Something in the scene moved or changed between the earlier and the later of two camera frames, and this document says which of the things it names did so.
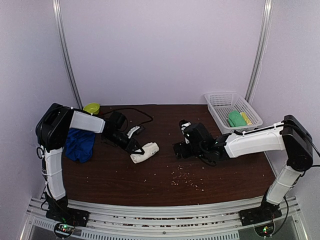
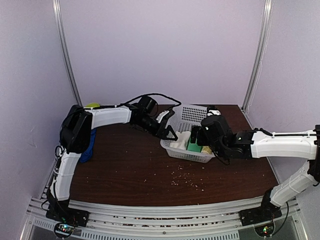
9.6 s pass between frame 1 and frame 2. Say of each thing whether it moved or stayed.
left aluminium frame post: stayed
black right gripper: moved
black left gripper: moved
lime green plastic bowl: stayed
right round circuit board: stayed
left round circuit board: stayed
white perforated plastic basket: moved
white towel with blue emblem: moved
